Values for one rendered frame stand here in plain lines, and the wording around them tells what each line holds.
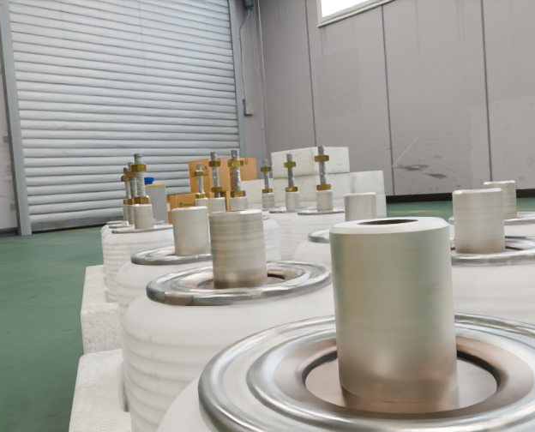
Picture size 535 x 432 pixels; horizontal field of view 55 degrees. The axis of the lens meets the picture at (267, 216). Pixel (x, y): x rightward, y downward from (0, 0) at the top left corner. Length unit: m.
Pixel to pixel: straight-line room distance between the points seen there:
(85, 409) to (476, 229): 0.22
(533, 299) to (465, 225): 0.05
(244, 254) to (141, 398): 0.06
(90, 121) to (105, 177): 0.66
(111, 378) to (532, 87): 5.72
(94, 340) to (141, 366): 0.38
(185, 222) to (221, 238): 0.12
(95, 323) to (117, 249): 0.09
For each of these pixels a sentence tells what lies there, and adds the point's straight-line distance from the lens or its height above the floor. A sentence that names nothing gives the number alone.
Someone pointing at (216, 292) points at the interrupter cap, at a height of 0.26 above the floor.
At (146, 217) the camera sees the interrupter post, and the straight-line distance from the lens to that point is 0.62.
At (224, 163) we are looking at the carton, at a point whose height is 0.55.
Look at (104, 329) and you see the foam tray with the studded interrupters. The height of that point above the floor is 0.16.
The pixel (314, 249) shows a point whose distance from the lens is 0.34.
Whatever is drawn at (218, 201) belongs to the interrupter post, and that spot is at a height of 0.28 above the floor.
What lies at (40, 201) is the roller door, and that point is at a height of 0.33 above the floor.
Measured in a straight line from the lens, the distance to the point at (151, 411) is 0.20.
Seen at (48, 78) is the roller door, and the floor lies 1.65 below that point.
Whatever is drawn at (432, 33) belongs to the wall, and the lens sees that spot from 6.48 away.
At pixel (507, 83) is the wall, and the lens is 6.02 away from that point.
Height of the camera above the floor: 0.29
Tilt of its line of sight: 3 degrees down
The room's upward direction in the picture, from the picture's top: 4 degrees counter-clockwise
